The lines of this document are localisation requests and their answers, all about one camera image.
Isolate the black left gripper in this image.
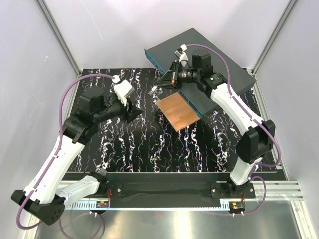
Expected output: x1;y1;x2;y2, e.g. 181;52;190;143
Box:
94;94;144;123

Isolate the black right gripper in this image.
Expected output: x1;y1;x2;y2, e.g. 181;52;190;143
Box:
154;61;199;90

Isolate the clear network plug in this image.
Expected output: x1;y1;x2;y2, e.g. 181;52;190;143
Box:
148;86;158;96

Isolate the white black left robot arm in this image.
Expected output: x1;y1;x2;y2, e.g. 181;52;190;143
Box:
11;85;143;226

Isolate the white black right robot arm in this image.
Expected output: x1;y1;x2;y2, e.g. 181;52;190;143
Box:
154;45;281;198

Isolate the black marble pattern mat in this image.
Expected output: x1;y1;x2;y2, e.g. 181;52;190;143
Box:
69;68;241;173

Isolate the brown wooden board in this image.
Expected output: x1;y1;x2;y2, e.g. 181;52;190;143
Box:
157;93;200;131

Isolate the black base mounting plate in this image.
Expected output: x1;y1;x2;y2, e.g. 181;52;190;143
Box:
78;171;256;209

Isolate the dark grey network switch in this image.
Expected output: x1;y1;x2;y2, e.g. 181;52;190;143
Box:
145;28;256;119

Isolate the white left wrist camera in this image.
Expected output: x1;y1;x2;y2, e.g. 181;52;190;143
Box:
112;75;135;106

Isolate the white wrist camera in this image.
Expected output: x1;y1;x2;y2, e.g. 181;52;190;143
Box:
112;75;135;106
175;44;188;67

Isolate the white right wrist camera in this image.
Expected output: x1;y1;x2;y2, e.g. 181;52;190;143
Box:
175;44;188;67

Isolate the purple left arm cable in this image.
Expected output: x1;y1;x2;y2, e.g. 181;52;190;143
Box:
16;74;120;239

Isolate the aluminium rail frame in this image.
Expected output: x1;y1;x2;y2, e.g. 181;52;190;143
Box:
58;180;304;201

